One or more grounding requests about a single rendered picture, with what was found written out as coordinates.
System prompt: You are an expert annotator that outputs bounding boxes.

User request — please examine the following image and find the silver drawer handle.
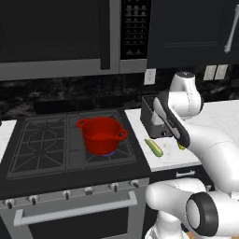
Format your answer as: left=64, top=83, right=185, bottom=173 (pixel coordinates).
left=175, top=170, right=197, bottom=178

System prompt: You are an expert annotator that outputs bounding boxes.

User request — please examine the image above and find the black and silver microwave oven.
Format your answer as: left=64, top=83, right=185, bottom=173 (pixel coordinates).
left=0, top=0, right=150, bottom=82

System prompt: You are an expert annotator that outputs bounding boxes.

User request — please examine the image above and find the white wall socket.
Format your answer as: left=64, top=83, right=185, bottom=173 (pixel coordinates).
left=143, top=68, right=157, bottom=86

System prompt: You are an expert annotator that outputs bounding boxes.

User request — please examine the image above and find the black gas stove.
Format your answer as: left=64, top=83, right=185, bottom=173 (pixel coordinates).
left=0, top=99, right=152, bottom=239

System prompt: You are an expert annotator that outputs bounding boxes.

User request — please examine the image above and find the green and yellow corn cob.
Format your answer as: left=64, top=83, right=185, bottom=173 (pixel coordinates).
left=144, top=138, right=164, bottom=159

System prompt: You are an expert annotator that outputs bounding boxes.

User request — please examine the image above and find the white wall switch plate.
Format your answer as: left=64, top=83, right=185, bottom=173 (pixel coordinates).
left=215, top=63, right=229, bottom=80
left=203, top=64, right=218, bottom=81

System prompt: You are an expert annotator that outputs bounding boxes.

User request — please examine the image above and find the dark cupboard door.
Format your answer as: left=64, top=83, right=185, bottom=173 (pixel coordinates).
left=146, top=0, right=239, bottom=70

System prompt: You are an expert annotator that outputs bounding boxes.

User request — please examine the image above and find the silver cupboard handle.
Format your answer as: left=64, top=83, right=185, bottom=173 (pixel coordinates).
left=224, top=5, right=239, bottom=53

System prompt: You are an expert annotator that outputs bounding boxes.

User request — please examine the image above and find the silver oven door handle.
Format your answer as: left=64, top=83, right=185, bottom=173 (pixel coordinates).
left=13, top=190, right=138, bottom=227

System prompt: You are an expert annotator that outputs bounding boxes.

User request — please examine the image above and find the grey oven door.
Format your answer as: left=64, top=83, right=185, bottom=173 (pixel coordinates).
left=0, top=186, right=148, bottom=239

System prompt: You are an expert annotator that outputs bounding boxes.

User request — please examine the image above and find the dark microwave door handle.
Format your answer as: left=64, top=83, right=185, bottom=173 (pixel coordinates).
left=99, top=0, right=112, bottom=71

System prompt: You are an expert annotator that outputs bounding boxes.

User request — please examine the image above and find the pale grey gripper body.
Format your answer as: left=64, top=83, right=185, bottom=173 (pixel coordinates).
left=151, top=113, right=173, bottom=138

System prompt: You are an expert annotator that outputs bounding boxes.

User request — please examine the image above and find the dark drawer front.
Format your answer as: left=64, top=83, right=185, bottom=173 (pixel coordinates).
left=150, top=167, right=208, bottom=185

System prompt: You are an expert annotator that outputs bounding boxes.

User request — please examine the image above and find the red pot with handles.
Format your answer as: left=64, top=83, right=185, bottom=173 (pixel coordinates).
left=76, top=116, right=129, bottom=156

